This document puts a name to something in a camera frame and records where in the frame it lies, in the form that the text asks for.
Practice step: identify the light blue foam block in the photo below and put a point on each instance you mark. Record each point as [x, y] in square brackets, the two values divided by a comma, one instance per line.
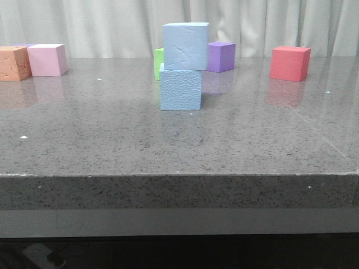
[186, 45]
[180, 89]

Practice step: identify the green foam block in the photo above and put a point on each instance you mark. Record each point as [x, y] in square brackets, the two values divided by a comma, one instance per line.
[158, 60]

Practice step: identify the purple foam block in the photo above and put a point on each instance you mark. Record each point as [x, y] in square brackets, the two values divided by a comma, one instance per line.
[221, 56]

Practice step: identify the red foam block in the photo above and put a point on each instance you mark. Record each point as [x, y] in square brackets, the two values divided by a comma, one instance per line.
[290, 63]

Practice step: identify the white curtain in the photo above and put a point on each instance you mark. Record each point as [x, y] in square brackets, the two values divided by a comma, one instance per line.
[133, 29]

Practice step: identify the pink foam block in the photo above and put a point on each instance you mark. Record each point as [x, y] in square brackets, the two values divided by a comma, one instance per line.
[48, 59]

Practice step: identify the lavender foam block far left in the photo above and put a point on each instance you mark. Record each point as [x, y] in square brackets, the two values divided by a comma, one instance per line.
[23, 45]

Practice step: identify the orange foam block left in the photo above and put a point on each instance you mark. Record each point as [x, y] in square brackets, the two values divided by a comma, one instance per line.
[15, 65]

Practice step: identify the grey device under table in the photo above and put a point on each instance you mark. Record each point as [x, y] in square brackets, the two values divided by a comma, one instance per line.
[43, 257]

